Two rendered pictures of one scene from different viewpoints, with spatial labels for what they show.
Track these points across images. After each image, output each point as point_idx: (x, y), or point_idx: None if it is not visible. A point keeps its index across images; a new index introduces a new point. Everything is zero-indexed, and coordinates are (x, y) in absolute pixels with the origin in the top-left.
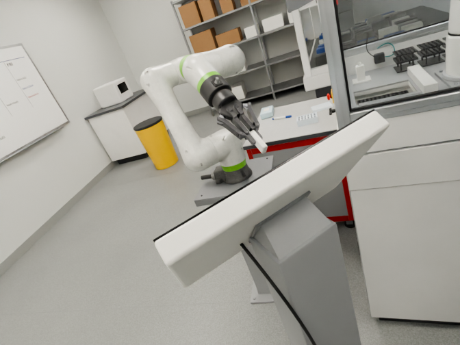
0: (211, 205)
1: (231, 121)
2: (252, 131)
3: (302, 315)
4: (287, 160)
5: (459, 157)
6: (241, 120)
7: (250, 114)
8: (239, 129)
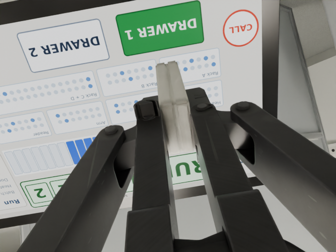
0: (16, 225)
1: (129, 244)
2: (179, 150)
3: None
4: (122, 208)
5: None
6: (212, 198)
7: (297, 208)
8: (126, 189)
